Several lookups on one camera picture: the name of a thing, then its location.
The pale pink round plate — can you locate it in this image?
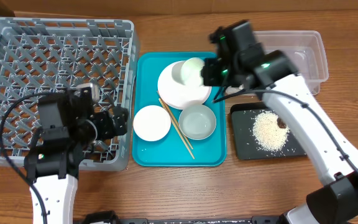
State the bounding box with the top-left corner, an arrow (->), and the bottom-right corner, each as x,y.
157,62 -> 212,110

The brown food chunk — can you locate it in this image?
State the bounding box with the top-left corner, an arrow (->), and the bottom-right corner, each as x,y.
277,118 -> 287,129

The white paper cup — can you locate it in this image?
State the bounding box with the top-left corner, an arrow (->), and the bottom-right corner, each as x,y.
172,57 -> 204,87

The grey plastic dish rack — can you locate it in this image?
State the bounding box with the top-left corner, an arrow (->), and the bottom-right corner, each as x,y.
0,17 -> 140,166

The black food waste tray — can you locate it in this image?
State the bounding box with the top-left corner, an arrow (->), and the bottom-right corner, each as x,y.
230,103 -> 306,160

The grey-green bowl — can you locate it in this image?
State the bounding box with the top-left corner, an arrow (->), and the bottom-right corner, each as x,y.
178,105 -> 217,140

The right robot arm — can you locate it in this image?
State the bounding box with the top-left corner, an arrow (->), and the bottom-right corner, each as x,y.
201,50 -> 358,223

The upper wooden chopstick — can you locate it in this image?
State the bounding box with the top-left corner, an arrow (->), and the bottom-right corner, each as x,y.
156,90 -> 194,150

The clear plastic waste bin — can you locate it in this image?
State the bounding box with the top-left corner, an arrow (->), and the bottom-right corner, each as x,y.
255,30 -> 329,95

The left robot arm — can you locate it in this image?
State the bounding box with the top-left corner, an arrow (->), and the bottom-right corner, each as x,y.
24,103 -> 129,223

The pile of white rice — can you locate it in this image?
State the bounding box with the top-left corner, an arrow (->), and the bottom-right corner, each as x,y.
252,110 -> 290,152

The pink bowl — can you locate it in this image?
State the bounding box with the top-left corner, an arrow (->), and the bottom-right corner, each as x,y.
133,105 -> 171,142

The teal serving tray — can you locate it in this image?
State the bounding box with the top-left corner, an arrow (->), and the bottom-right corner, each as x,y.
132,52 -> 227,167

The lower wooden chopstick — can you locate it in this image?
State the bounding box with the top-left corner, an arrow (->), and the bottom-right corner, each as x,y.
158,98 -> 195,159

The wooden chopstick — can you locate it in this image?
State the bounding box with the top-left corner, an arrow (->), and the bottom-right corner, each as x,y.
158,98 -> 195,159
156,90 -> 194,150

